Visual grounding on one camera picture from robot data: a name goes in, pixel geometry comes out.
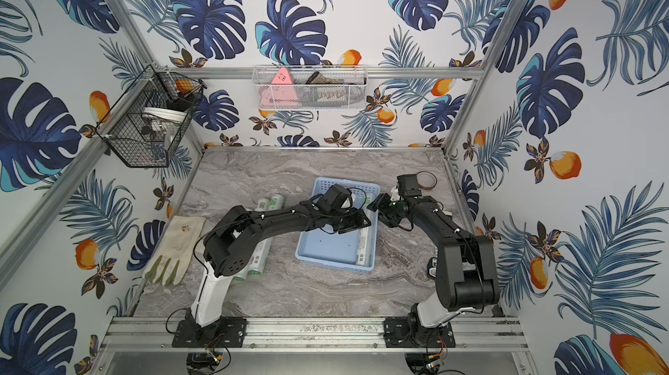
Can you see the aluminium front rail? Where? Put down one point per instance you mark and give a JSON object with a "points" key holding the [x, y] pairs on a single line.
{"points": [[464, 334]]}

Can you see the white bowl in basket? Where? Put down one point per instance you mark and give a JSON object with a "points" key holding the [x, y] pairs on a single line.
{"points": [[158, 114]]}

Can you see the brown brush in basket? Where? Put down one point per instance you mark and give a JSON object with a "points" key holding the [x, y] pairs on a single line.
{"points": [[317, 78]]}

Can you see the black wire wall basket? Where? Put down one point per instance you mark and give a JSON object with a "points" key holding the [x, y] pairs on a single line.
{"points": [[139, 142]]}

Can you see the beige work glove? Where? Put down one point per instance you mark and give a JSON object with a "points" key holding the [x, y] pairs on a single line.
{"points": [[172, 257]]}

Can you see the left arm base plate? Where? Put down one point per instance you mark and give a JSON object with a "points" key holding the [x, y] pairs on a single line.
{"points": [[209, 332]]}

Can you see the white wire wall basket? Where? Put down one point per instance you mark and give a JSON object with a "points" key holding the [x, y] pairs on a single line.
{"points": [[348, 96]]}

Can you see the pink triangular item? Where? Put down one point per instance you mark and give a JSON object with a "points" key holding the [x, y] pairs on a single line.
{"points": [[282, 77]]}

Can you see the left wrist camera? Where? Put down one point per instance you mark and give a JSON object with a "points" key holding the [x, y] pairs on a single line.
{"points": [[336, 198]]}

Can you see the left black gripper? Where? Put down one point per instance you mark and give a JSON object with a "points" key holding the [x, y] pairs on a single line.
{"points": [[353, 218]]}

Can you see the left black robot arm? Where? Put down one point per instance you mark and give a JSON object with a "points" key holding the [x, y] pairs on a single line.
{"points": [[229, 246]]}

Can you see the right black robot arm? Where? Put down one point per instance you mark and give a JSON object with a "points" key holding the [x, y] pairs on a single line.
{"points": [[466, 279]]}

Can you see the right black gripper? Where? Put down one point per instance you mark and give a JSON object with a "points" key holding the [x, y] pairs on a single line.
{"points": [[380, 203]]}

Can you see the light blue plastic basket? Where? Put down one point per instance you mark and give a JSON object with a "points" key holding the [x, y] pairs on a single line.
{"points": [[338, 251]]}

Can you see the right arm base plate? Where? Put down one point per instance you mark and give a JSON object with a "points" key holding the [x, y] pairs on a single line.
{"points": [[418, 332]]}

